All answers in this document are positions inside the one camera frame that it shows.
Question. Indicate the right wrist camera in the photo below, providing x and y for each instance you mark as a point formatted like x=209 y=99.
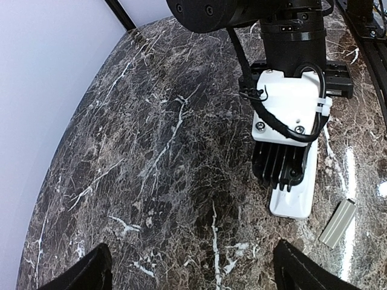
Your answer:
x=290 y=113

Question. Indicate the grey battery cover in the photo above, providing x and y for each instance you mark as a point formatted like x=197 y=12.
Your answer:
x=338 y=223

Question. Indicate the white remote control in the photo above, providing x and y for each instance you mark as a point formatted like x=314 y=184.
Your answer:
x=297 y=203

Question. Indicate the left black frame post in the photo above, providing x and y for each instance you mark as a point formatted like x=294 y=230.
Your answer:
x=120 y=13

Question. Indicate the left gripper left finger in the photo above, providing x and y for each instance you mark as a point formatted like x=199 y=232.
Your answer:
x=93 y=271

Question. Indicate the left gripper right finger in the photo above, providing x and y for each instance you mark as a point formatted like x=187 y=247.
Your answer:
x=294 y=270

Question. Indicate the black front rail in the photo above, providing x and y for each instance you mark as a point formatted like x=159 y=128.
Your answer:
x=367 y=22

